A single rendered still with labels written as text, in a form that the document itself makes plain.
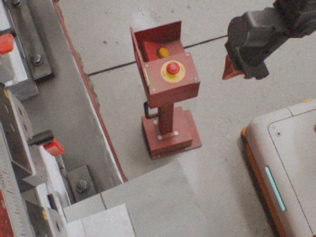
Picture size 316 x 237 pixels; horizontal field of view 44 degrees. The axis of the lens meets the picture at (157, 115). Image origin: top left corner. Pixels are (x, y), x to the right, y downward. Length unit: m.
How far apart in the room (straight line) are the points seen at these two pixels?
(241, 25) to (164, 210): 0.40
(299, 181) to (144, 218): 0.94
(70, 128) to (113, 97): 0.99
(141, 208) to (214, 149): 1.11
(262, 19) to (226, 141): 1.23
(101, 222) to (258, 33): 0.48
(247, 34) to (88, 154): 0.50
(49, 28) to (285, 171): 1.04
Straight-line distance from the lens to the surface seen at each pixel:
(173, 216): 0.82
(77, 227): 0.84
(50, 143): 0.65
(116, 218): 0.83
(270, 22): 0.75
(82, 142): 1.01
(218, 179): 1.87
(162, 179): 0.84
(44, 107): 1.06
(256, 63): 0.85
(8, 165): 0.51
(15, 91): 1.04
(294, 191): 1.64
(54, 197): 0.86
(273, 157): 1.65
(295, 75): 2.13
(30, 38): 1.13
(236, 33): 0.75
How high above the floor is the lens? 1.82
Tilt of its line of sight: 70 degrees down
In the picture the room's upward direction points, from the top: 4 degrees counter-clockwise
